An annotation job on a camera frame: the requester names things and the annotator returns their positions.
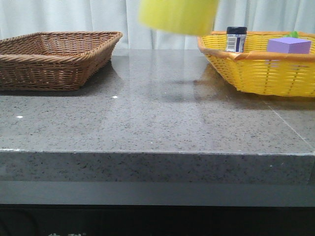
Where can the white curtain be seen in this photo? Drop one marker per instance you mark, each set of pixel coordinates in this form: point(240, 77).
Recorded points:
point(18, 17)

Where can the yellow-green tape roll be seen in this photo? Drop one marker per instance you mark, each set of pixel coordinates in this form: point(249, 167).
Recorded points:
point(189, 17)

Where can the toy carrot with leaves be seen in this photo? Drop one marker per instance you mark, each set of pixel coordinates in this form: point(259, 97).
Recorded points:
point(293, 34)

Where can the yellow woven basket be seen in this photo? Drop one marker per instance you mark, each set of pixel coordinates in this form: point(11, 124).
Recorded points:
point(258, 71)

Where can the small dark-lidded jar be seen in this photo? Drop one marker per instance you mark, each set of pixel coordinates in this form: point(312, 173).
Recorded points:
point(235, 39)

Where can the purple foam cube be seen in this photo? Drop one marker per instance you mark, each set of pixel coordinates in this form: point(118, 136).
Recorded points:
point(289, 45)

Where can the brown wicker basket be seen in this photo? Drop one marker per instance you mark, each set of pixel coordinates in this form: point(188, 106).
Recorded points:
point(54, 61)

